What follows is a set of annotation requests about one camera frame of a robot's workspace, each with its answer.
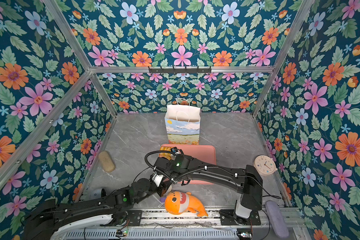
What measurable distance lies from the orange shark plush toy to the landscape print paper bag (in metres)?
0.33

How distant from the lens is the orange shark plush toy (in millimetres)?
705

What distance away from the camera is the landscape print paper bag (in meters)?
0.84
